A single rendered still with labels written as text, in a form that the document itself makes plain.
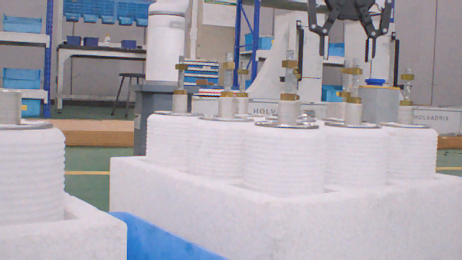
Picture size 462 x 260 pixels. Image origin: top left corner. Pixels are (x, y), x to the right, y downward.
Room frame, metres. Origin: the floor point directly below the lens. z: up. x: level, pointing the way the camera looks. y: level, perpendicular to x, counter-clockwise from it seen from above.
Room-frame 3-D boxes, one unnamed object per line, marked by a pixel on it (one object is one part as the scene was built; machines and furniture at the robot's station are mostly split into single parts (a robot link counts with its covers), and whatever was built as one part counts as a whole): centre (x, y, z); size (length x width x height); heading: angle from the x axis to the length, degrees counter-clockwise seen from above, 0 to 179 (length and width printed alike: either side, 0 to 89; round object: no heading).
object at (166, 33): (1.34, 0.18, 0.39); 0.09 x 0.09 x 0.17; 21
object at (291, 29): (3.29, -0.07, 0.45); 0.82 x 0.57 x 0.74; 111
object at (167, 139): (0.81, 0.08, 0.16); 0.10 x 0.10 x 0.18
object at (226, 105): (0.72, 0.01, 0.26); 0.02 x 0.02 x 0.03
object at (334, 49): (6.53, -1.14, 0.90); 0.50 x 0.38 x 0.21; 20
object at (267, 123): (0.62, -0.06, 0.25); 0.08 x 0.08 x 0.01
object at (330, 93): (6.52, -1.15, 0.36); 0.50 x 0.38 x 0.21; 20
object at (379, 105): (1.02, -0.27, 0.16); 0.07 x 0.07 x 0.31; 38
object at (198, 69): (6.64, 0.51, 0.35); 0.59 x 0.47 x 0.69; 21
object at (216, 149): (0.72, 0.01, 0.16); 0.10 x 0.10 x 0.18
